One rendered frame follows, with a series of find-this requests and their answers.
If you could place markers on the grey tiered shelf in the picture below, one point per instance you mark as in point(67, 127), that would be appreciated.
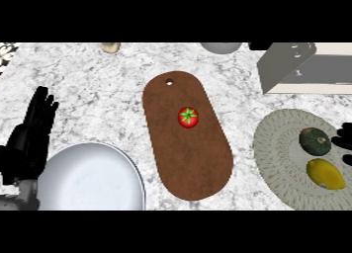
point(308, 69)

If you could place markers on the black object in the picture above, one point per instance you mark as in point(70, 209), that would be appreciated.
point(260, 46)

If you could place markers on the yellow lemon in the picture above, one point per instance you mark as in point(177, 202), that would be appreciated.
point(325, 174)

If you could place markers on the dark green avocado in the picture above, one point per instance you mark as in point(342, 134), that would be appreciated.
point(314, 141)

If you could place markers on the brown wooden cutting board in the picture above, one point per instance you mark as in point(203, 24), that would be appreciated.
point(187, 138)

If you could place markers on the red tomato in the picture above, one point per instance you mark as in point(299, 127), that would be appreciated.
point(187, 117)

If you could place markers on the white oval plate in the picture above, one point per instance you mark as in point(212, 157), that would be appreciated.
point(91, 178)

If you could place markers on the grey bowl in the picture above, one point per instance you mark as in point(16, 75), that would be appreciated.
point(220, 47)

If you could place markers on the small beige object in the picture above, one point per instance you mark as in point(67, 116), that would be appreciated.
point(110, 47)

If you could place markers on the round beige woven placemat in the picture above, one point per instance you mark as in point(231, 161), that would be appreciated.
point(298, 161)

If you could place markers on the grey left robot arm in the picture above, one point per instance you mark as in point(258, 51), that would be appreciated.
point(11, 197)

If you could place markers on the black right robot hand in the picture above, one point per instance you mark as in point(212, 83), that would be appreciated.
point(350, 140)

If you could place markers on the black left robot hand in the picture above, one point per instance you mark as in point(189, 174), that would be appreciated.
point(30, 131)

